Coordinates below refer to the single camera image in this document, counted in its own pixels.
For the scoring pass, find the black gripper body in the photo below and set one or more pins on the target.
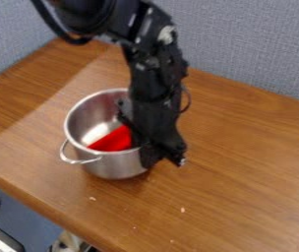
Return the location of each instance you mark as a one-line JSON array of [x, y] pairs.
[[152, 122]]

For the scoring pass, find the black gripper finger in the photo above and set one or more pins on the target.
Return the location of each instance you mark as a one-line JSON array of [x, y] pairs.
[[151, 155]]

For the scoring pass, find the red block object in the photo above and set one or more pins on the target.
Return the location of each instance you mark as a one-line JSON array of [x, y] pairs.
[[115, 141]]

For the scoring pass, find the stainless steel pot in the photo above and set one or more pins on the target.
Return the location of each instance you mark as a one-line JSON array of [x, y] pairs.
[[89, 121]]

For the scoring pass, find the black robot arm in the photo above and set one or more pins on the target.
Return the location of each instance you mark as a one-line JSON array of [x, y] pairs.
[[143, 29]]

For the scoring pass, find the white object under table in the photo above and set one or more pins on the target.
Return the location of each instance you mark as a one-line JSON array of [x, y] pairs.
[[71, 243]]

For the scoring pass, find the grey white box corner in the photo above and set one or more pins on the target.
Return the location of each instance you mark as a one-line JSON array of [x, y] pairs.
[[9, 244]]

